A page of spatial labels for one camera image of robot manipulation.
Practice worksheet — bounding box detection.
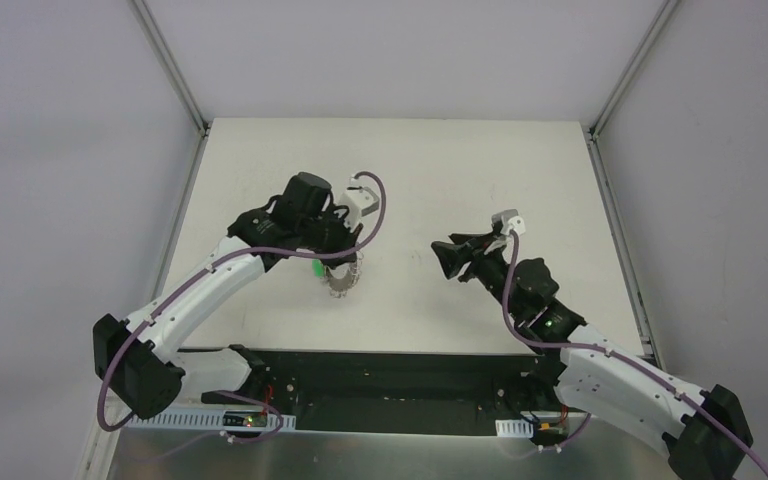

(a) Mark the left circuit board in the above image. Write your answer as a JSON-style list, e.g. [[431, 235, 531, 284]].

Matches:
[[222, 411, 269, 429]]

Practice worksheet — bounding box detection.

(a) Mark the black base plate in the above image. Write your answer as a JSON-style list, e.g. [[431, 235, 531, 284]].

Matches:
[[135, 344, 597, 439]]

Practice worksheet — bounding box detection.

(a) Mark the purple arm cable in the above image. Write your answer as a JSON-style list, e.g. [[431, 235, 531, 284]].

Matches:
[[501, 228, 768, 480], [95, 170, 389, 434]]

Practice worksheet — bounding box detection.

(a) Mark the aluminium frame rail right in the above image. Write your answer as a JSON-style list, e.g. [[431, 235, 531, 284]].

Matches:
[[588, 0, 683, 141]]

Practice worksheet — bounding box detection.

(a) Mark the circuit board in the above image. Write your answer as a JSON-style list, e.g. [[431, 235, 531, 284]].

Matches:
[[222, 411, 269, 429], [523, 415, 569, 446]]

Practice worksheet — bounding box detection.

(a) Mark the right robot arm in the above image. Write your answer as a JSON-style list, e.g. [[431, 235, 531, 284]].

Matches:
[[431, 232, 753, 479]]

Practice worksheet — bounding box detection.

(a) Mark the green key tag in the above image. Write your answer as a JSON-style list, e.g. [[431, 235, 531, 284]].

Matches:
[[312, 260, 325, 278]]

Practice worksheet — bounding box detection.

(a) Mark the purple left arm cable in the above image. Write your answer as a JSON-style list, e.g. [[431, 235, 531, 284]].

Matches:
[[95, 170, 389, 434]]

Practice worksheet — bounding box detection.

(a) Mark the aluminium frame rail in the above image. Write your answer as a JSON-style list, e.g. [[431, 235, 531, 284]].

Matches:
[[588, 0, 683, 141], [128, 0, 210, 137]]

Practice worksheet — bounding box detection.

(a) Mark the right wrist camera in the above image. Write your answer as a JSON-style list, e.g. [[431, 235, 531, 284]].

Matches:
[[491, 209, 525, 237]]

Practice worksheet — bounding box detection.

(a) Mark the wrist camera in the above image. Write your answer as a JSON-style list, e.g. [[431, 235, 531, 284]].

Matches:
[[335, 187, 381, 231], [491, 209, 525, 237]]

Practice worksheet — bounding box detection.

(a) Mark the aluminium frame rail left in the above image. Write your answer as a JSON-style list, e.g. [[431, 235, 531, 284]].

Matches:
[[128, 0, 210, 137]]

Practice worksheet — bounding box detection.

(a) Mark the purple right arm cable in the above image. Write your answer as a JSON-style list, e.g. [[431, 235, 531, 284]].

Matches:
[[501, 228, 768, 480]]

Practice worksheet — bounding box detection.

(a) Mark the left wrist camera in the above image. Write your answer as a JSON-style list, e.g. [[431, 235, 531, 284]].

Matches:
[[335, 187, 381, 231]]

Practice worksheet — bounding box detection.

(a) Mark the right circuit board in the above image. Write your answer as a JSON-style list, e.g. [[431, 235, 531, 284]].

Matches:
[[523, 415, 569, 446]]

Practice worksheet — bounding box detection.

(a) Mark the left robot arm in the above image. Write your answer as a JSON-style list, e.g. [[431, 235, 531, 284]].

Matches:
[[92, 172, 386, 431]]

